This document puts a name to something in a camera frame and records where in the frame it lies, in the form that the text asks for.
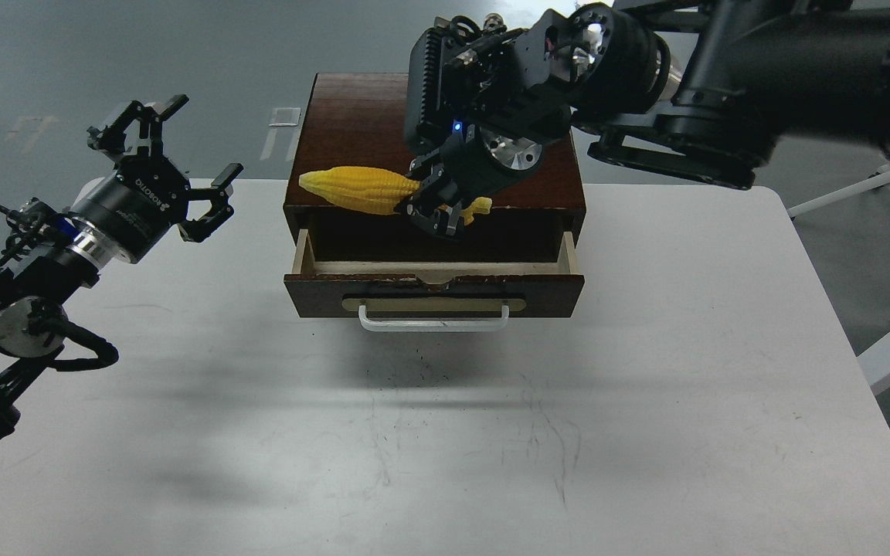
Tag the yellow corn cob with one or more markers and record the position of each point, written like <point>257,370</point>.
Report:
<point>374,191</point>

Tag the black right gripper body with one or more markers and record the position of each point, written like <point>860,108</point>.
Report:
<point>473,163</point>

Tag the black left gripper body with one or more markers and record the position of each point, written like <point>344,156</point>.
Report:
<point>136,205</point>

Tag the white drawer handle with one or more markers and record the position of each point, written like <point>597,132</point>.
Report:
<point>434,325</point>

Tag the wooden drawer with front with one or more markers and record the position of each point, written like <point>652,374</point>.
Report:
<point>338,288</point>

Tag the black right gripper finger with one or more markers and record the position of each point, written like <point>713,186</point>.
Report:
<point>439,219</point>
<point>434,196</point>

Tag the dark wooden drawer cabinet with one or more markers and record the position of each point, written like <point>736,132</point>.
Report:
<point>357,119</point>

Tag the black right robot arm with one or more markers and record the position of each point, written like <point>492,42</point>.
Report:
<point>699,90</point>

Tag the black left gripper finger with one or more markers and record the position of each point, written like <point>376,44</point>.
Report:
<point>217,194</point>
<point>111,138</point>

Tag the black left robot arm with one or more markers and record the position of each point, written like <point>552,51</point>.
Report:
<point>47,255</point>

